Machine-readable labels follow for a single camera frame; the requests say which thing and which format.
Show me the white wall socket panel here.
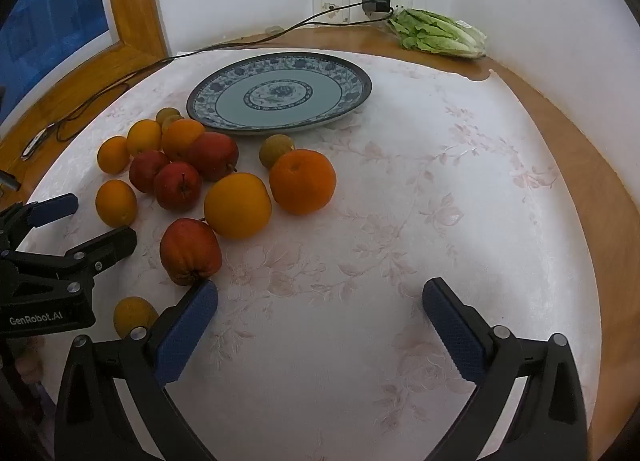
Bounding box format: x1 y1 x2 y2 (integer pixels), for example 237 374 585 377
350 0 413 22

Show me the white wall socket brown mark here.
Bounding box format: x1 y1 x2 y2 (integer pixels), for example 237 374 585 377
314 0 352 24

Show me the white floral tablecloth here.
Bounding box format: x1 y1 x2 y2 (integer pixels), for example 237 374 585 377
22 47 603 461

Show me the red apple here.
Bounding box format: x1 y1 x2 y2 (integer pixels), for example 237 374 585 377
153 161 203 212
159 218 223 287
187 132 240 182
129 150 171 194

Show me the small white device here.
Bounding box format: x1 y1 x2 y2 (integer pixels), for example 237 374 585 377
21 130 51 160

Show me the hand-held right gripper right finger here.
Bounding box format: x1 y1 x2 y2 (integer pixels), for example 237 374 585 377
422 277 588 461

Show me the blue patterned ceramic plate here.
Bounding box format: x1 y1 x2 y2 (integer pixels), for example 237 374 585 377
186 51 373 134

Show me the black cable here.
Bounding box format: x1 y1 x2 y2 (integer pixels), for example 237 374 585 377
22 0 401 159

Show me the large yellow orange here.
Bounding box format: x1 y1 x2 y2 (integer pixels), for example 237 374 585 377
203 172 273 241

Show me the large deep orange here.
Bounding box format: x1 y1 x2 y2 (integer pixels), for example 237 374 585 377
269 150 337 216

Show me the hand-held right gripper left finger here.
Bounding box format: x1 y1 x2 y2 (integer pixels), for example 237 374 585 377
54 280 219 461

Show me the bagged romaine lettuce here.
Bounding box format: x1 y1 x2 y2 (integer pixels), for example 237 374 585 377
387 8 488 60

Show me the blue window pane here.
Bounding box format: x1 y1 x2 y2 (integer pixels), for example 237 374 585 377
0 0 111 116

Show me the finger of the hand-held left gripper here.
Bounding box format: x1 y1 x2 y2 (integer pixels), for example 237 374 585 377
0 193 80 248
0 226 138 299

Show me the wooden window frame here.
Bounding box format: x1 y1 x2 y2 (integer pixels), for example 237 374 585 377
0 0 168 122

